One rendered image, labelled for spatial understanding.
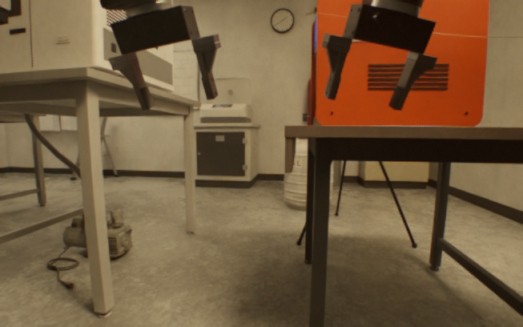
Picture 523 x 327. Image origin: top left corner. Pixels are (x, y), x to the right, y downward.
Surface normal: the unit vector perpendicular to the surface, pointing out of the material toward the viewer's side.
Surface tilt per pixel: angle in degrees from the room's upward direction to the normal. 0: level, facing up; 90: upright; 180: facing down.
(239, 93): 105
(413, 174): 90
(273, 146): 90
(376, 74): 90
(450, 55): 90
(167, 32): 113
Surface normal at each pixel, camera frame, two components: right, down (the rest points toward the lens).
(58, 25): -0.14, 0.11
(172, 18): -0.13, 0.50
